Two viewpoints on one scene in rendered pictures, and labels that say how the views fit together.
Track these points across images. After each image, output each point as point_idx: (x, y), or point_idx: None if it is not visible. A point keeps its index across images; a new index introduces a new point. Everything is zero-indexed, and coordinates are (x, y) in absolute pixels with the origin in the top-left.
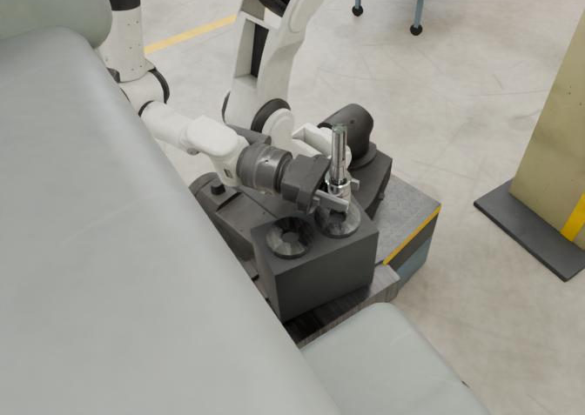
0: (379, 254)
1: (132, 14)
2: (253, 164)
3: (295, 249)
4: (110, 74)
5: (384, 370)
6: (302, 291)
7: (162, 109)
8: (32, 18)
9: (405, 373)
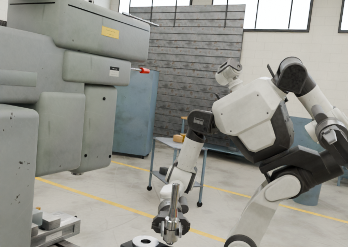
0: None
1: (193, 143)
2: (163, 202)
3: (138, 244)
4: (42, 38)
5: (14, 107)
6: None
7: (177, 182)
8: (49, 34)
9: (13, 108)
